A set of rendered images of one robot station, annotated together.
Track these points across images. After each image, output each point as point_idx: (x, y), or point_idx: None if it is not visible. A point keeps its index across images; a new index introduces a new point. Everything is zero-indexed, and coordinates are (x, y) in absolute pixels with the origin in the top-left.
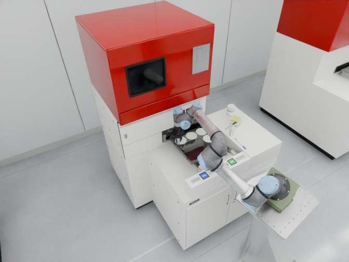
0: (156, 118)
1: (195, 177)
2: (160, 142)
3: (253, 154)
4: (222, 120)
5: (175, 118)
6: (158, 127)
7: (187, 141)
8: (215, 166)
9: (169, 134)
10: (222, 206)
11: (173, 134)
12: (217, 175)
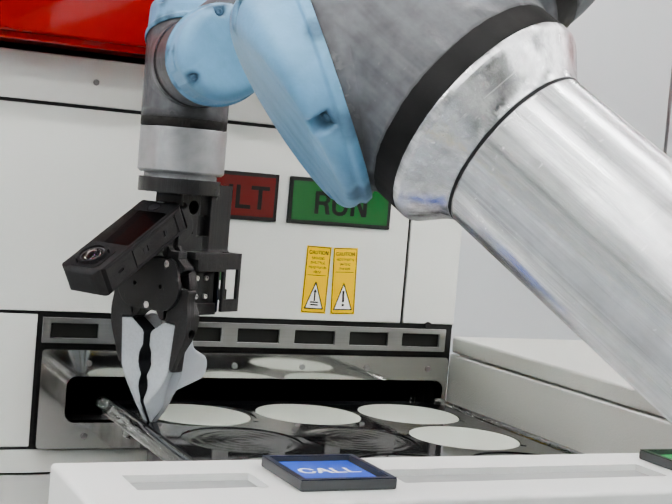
0: (6, 140)
1: (197, 470)
2: (9, 439)
3: None
4: (599, 357)
5: (151, 57)
6: (7, 246)
7: (258, 423)
8: (452, 25)
9: (102, 368)
10: None
11: (113, 240)
12: (512, 500)
